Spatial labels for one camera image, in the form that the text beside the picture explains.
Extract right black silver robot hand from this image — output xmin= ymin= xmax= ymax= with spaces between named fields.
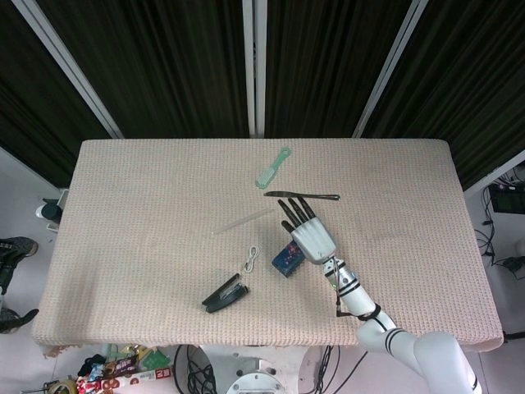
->
xmin=277 ymin=195 xmax=338 ymax=264

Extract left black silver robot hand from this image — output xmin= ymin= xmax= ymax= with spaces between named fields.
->
xmin=0 ymin=262 xmax=40 ymax=334

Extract blue grey box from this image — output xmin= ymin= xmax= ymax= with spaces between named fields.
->
xmin=272 ymin=241 xmax=307 ymax=277

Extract white robot base chassis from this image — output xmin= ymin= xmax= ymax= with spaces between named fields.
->
xmin=192 ymin=344 xmax=329 ymax=394

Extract dark metal table knife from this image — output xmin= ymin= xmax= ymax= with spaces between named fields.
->
xmin=263 ymin=190 xmax=341 ymax=202

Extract dark sneaker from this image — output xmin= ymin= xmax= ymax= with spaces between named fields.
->
xmin=0 ymin=236 xmax=39 ymax=266

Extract clear plastic tube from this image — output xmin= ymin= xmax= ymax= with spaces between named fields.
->
xmin=211 ymin=207 xmax=276 ymax=236

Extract brown tape roll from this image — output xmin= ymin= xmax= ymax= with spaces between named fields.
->
xmin=43 ymin=379 xmax=79 ymax=394

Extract green plastic brush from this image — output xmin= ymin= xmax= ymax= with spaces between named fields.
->
xmin=254 ymin=147 xmax=293 ymax=190

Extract black crumpled item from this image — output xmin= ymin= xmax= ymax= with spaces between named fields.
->
xmin=77 ymin=354 xmax=106 ymax=377

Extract black stapler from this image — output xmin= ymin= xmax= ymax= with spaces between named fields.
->
xmin=201 ymin=273 xmax=250 ymax=314

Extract red white snack box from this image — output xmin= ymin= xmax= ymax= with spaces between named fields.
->
xmin=77 ymin=375 xmax=137 ymax=394

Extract brown chocolate bar wrapper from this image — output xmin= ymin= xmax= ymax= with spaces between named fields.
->
xmin=104 ymin=355 xmax=139 ymax=377

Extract white device dark round cap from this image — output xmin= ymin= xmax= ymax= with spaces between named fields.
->
xmin=34 ymin=196 xmax=70 ymax=231

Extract green snack packet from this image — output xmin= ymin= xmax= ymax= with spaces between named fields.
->
xmin=141 ymin=346 xmax=171 ymax=370

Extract silver round robot flange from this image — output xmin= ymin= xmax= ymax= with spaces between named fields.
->
xmin=226 ymin=360 xmax=288 ymax=394

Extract beige woven tablecloth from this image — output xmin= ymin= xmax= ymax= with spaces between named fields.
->
xmin=31 ymin=139 xmax=504 ymax=353

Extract dark pleated curtain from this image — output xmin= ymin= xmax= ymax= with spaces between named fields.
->
xmin=35 ymin=0 xmax=251 ymax=140
xmin=0 ymin=0 xmax=112 ymax=188
xmin=264 ymin=0 xmax=412 ymax=140
xmin=363 ymin=0 xmax=525 ymax=190

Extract coiled white cable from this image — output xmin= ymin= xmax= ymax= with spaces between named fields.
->
xmin=240 ymin=245 xmax=263 ymax=275

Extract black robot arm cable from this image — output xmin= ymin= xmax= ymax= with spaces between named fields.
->
xmin=323 ymin=293 xmax=382 ymax=394

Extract black hanging cables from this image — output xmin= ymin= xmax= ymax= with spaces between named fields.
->
xmin=311 ymin=346 xmax=341 ymax=394

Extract black coiled cable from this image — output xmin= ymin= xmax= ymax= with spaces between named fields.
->
xmin=174 ymin=344 xmax=219 ymax=394

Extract white metal frame post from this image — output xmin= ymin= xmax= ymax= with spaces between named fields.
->
xmin=10 ymin=0 xmax=125 ymax=140
xmin=241 ymin=0 xmax=268 ymax=139
xmin=351 ymin=0 xmax=431 ymax=139

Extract white metal frame bar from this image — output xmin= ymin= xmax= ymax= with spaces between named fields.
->
xmin=463 ymin=149 xmax=525 ymax=194

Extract black floor cable bundle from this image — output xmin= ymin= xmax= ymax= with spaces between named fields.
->
xmin=477 ymin=170 xmax=525 ymax=273

